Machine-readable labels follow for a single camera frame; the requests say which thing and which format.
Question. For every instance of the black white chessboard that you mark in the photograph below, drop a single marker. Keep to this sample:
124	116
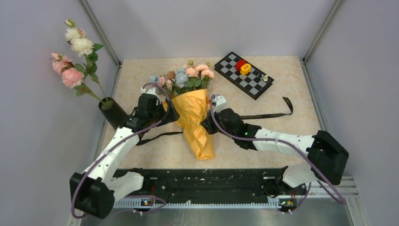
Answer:
250	83

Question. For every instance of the yellow ring toy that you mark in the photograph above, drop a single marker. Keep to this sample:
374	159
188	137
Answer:
245	69

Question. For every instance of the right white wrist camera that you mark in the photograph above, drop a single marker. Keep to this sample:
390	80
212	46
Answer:
218	103

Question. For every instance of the red round toy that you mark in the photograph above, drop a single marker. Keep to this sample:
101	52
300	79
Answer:
239	64

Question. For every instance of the black cylindrical vase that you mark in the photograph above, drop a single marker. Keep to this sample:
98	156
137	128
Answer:
113	112

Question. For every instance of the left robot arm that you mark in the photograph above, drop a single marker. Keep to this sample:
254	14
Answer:
95	191

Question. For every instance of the orange paper flower bouquet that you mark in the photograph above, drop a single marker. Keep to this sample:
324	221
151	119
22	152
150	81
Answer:
187	87

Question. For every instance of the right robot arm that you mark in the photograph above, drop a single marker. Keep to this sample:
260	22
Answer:
324	157

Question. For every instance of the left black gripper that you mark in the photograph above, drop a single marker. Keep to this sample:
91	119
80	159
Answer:
173	116

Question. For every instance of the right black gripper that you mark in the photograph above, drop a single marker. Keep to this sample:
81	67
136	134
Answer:
208	124

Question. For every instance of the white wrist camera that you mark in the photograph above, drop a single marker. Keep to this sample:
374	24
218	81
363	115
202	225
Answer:
218	103
151	91

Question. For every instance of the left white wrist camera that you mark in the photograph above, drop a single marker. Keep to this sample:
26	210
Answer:
151	91

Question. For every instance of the black ribbon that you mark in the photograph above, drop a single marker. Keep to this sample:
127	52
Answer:
242	117

